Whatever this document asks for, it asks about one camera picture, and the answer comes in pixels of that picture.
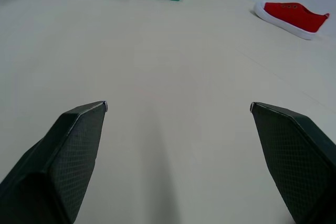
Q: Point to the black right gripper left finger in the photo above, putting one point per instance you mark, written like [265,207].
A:
[52,166]

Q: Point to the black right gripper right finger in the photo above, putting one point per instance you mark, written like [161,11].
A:
[294,161]

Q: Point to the red canvas sneaker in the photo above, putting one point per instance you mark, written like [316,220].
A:
[291,18]

